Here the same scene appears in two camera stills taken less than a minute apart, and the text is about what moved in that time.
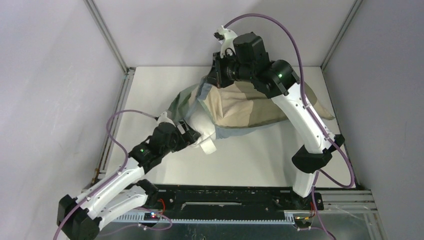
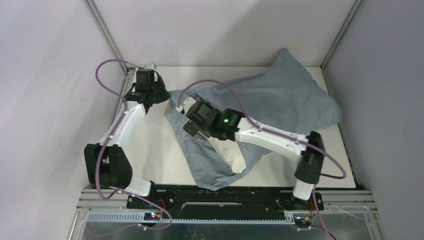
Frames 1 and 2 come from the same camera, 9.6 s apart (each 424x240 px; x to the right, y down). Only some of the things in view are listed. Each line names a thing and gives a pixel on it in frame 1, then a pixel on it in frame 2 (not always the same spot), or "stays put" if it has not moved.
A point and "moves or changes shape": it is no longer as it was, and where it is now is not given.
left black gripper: [189, 136] -> [165, 95]
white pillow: [199, 120] moves or changes shape
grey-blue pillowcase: [234, 109] moves or changes shape
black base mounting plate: [187, 198] stays put
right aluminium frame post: [352, 13] stays put
